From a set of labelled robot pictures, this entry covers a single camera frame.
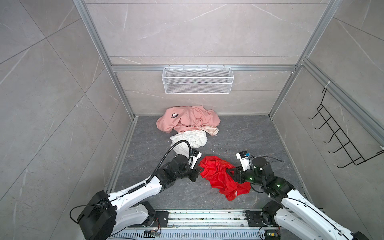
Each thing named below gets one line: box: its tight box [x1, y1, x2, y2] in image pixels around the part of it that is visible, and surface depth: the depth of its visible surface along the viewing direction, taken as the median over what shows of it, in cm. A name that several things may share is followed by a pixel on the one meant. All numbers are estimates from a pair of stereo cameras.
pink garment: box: [156, 105, 221, 133], surface depth 109 cm
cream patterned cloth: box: [200, 126, 219, 136], surface depth 109 cm
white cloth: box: [170, 130, 208, 158], surface depth 103 cm
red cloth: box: [199, 155, 251, 201], surface depth 79 cm
